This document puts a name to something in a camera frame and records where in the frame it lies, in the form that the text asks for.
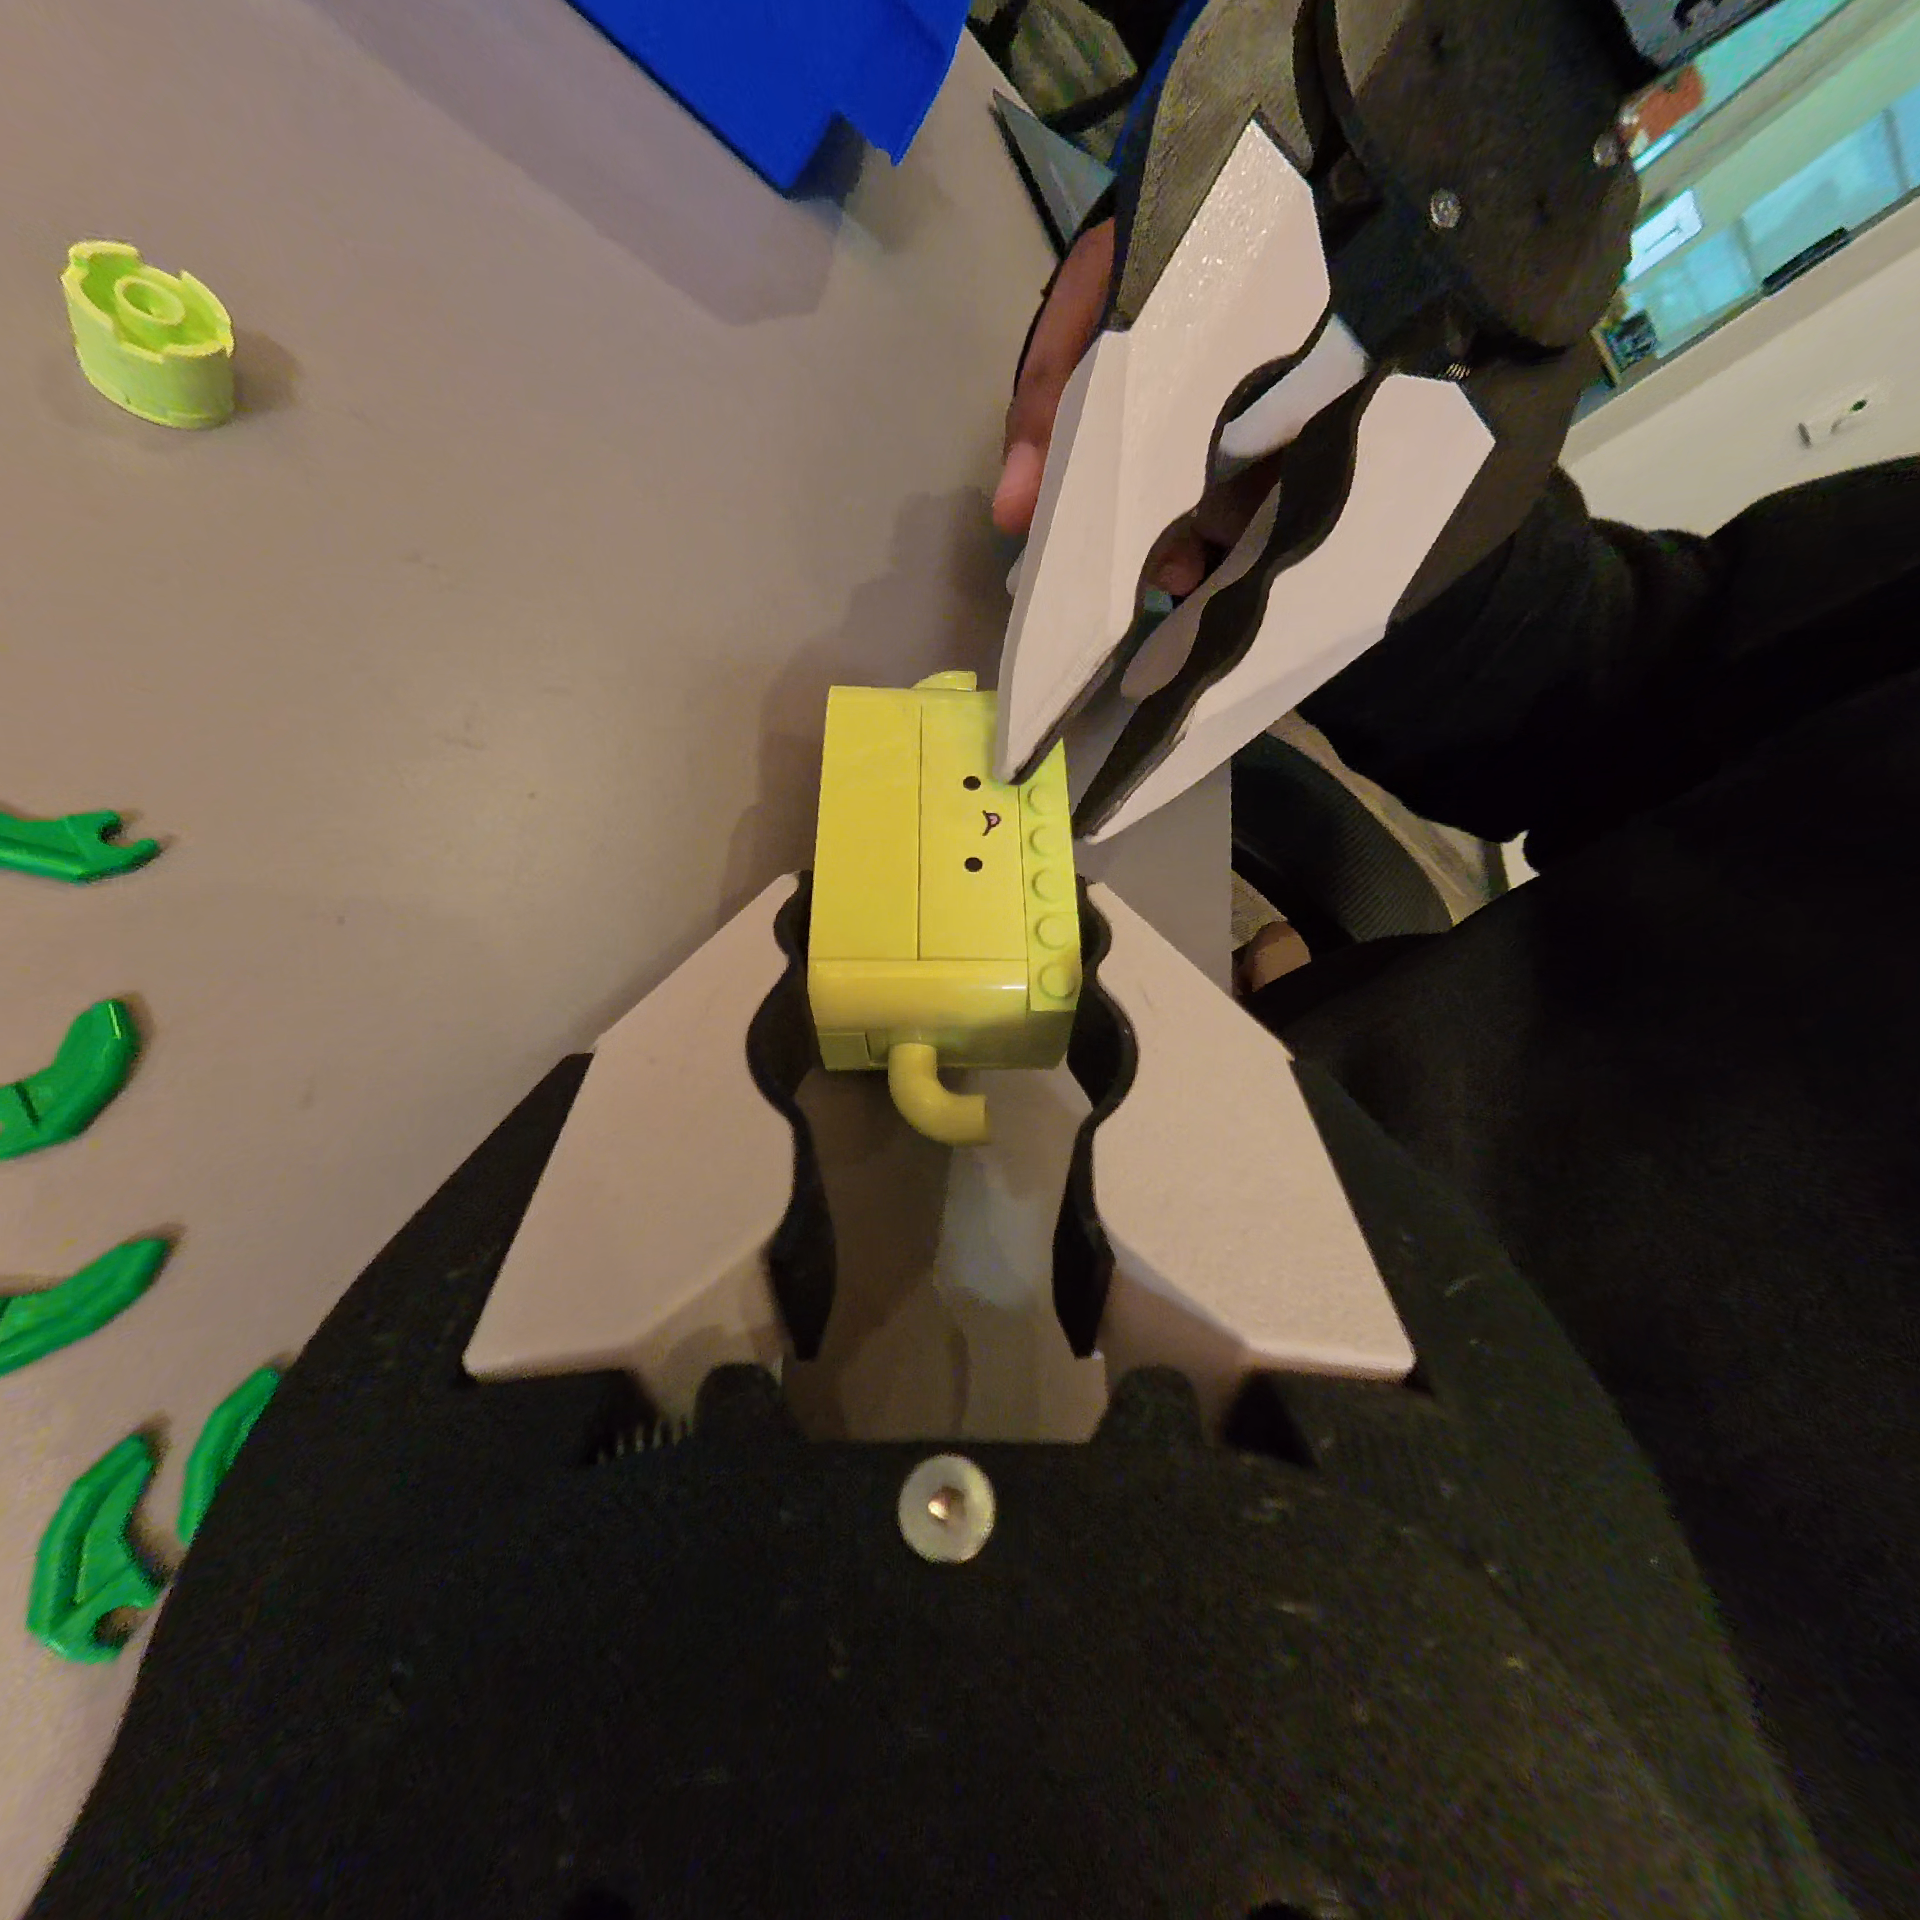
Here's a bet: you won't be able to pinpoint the person's right hand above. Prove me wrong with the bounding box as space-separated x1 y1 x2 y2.
989 222 1248 596

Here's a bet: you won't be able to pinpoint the person's right forearm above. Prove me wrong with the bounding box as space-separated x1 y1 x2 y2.
1298 452 1920 843

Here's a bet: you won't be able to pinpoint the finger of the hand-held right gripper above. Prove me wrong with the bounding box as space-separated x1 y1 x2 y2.
1079 366 1501 843
1004 120 1337 784

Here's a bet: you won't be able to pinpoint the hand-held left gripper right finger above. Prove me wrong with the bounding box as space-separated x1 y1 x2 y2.
1051 883 1419 1427

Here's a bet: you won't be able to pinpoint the scattered green leaf pieces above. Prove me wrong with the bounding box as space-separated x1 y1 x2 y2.
0 806 289 1665

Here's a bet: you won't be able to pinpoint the lime green brick figure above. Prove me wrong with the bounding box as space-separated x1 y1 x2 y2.
807 669 1083 1150

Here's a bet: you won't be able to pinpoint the lime green round brick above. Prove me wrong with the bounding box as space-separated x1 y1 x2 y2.
60 238 238 430

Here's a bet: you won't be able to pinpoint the dark mesh office chair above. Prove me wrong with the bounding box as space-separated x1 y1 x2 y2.
1231 717 1457 946

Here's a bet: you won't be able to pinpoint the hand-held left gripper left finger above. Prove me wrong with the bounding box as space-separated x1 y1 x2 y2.
462 870 832 1413

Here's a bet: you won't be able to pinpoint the blue storage bin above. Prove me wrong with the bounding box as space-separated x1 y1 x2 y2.
567 0 971 195

